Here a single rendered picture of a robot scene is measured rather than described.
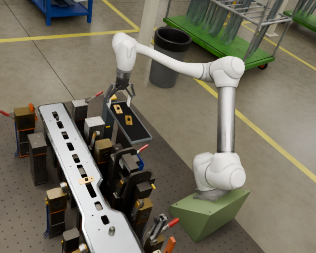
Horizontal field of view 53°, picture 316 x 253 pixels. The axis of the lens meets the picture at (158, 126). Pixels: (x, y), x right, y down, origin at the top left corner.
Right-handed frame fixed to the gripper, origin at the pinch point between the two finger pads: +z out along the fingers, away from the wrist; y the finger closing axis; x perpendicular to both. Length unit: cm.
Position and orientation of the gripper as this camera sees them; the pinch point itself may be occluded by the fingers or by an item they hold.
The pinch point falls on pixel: (118, 104)
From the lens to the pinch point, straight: 195.4
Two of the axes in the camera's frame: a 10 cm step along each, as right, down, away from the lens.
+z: -2.0, 7.6, 6.2
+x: 3.7, 6.5, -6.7
